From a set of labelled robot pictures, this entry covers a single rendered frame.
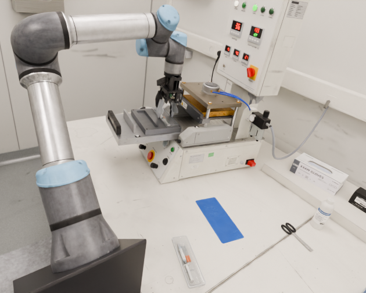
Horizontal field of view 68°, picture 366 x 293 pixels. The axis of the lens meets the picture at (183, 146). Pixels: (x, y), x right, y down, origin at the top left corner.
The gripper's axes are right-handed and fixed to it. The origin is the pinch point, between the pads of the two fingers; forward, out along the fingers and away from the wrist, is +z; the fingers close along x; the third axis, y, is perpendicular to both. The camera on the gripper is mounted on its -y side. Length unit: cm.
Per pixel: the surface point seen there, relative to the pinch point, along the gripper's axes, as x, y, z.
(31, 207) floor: -63, -66, 102
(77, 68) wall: -18, -140, 24
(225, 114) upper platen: 24.5, 11.3, -4.2
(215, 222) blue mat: 7, 44, 25
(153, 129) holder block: -9.2, 9.9, 1.6
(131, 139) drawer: -18.4, 11.0, 4.7
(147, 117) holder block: -6.6, -4.1, 2.9
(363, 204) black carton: 71, 62, 17
